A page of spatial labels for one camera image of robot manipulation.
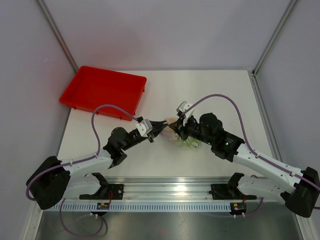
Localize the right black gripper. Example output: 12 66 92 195
169 114 215 146

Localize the clear zip top bag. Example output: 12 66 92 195
160 126 203 149

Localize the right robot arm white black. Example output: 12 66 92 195
169 113 320 218

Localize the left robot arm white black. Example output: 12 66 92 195
26 119 169 210

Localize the red plastic tray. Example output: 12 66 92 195
59 66 147 116

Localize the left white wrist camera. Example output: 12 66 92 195
135 119 153 138

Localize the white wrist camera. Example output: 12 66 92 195
176 101 194 126
135 119 153 138

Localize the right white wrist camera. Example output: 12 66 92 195
176 101 194 126

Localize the aluminium mounting rail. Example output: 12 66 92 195
107 177 241 202

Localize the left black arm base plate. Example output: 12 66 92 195
79 184 124 200

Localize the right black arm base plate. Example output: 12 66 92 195
208 183 257 201

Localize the white slotted cable duct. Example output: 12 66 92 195
48 201 231 213

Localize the right aluminium corner post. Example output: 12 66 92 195
252 0 299 78

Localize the aluminium corner post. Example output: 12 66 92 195
35 0 79 73
252 0 299 78

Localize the left aluminium corner post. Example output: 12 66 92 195
35 0 79 73

